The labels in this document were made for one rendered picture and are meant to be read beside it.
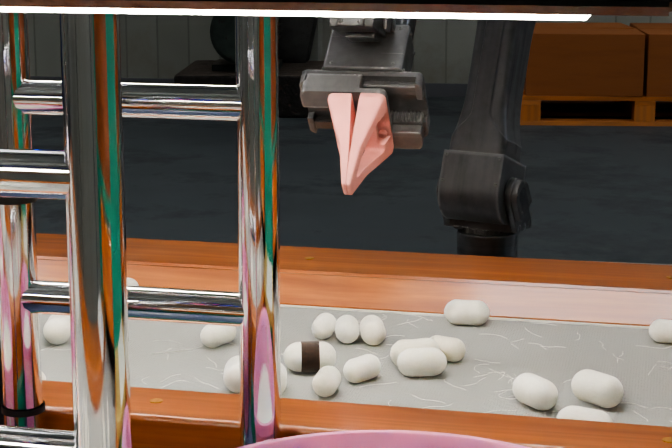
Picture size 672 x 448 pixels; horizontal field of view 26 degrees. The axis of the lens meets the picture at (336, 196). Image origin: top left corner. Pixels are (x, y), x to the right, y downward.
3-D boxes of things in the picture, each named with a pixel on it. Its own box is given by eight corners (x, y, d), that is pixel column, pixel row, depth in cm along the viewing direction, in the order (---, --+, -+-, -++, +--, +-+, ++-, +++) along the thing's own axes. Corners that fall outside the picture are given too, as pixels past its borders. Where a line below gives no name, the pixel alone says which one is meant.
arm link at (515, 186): (516, 181, 144) (538, 172, 149) (436, 173, 149) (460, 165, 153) (515, 243, 145) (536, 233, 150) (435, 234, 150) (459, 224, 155)
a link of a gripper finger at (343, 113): (401, 164, 112) (418, 75, 117) (310, 161, 113) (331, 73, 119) (410, 219, 117) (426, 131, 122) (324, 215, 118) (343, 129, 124)
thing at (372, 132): (370, 163, 112) (388, 75, 118) (281, 160, 114) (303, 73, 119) (381, 218, 117) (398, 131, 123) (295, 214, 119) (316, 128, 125)
